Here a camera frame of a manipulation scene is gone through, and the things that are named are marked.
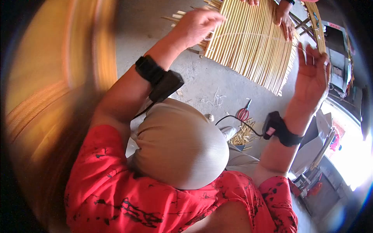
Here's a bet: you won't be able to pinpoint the person's left hand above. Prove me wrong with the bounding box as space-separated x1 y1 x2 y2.
171 8 227 49

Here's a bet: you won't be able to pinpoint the person's right hand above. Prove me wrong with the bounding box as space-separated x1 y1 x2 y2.
291 43 331 113

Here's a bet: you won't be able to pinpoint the person's left fingers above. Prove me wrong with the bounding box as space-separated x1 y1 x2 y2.
201 9 227 32

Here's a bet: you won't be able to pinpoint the person's right fingers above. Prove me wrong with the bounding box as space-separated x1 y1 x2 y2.
297 43 331 77

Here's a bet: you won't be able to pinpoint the grey metal machine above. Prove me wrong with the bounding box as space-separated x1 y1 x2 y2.
322 20 355 94

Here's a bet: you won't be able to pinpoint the narrow bamboo slat mat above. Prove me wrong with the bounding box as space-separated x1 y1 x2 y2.
303 1 327 55

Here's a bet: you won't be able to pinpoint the woven bamboo slat mat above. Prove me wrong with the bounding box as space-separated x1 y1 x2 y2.
162 0 301 97

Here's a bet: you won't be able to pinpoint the black wrist band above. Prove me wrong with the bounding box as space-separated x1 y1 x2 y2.
262 111 305 147
135 55 185 103

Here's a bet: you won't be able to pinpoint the grey cardboard sheets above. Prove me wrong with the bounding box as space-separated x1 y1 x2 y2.
290 109 336 175

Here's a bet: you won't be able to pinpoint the pile of short bamboo pieces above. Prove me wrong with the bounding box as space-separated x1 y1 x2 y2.
229 118 257 151

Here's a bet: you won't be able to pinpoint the large yellow woven mat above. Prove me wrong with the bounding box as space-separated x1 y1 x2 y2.
6 0 118 163

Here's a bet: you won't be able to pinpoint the person's body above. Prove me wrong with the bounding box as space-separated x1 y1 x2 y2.
64 125 299 233

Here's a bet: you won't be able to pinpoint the crossed wooden frame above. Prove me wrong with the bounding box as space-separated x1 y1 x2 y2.
290 13 317 38

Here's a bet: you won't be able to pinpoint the white string scraps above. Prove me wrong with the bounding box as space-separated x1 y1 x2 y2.
201 87 227 108

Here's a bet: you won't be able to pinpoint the red handled scissors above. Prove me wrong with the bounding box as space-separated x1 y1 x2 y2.
237 99 252 122

